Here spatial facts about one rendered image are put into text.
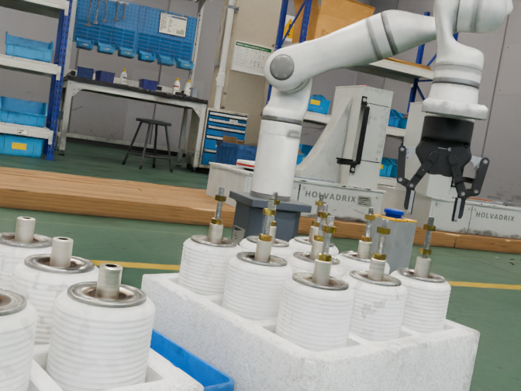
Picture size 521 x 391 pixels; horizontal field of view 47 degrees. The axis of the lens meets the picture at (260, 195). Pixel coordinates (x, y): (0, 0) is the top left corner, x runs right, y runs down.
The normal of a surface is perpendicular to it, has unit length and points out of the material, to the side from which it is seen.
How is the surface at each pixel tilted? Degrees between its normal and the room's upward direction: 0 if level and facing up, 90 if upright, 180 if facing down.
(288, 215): 90
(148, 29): 90
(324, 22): 88
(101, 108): 90
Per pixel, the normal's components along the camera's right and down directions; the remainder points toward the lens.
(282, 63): -0.33, -0.08
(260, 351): -0.74, -0.06
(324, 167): 0.39, 0.15
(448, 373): 0.65, 0.17
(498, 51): -0.91, -0.11
